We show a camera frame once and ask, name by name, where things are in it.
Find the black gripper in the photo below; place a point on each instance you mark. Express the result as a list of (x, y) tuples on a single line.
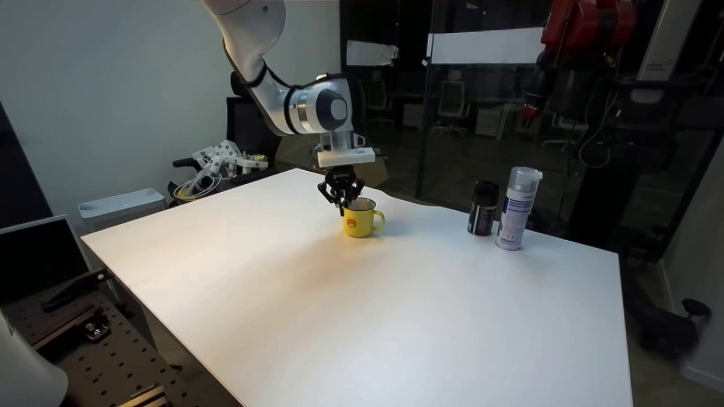
[(339, 180)]

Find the yellow enamel cup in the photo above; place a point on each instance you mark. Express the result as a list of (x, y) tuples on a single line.
[(363, 223)]

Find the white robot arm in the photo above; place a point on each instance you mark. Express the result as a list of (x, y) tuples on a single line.
[(261, 68)]

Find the black office chair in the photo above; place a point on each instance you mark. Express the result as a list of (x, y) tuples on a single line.
[(244, 131)]

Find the black metal can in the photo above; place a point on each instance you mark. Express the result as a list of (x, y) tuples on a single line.
[(482, 207)]

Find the small white sign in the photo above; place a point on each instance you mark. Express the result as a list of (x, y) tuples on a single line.
[(371, 52)]

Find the white spray can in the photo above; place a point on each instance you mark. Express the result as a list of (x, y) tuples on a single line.
[(517, 211)]

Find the white board strip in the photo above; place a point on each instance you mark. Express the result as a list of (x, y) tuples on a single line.
[(486, 46)]

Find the white flat box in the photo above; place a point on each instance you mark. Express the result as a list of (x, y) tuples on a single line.
[(120, 203)]

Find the small metal clamp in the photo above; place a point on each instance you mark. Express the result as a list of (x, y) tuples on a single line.
[(96, 329)]

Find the wooden strip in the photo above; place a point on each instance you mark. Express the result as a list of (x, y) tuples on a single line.
[(142, 396)]

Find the black hand tool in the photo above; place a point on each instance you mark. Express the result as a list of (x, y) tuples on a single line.
[(75, 290)]

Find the black perforated breadboard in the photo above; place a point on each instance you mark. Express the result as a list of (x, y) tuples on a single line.
[(98, 362)]

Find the red robot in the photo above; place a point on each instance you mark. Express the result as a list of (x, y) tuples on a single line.
[(585, 26)]

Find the brown rod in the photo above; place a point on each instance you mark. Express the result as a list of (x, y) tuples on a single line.
[(65, 324)]

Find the dark laptop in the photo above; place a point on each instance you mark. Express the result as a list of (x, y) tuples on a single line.
[(36, 251)]

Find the dark monitor panel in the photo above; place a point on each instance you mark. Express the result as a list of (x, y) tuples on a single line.
[(18, 173)]

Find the black floor stand foot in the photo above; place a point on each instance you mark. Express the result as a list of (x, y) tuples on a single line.
[(674, 329)]

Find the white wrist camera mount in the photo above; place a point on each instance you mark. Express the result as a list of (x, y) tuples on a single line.
[(345, 156)]

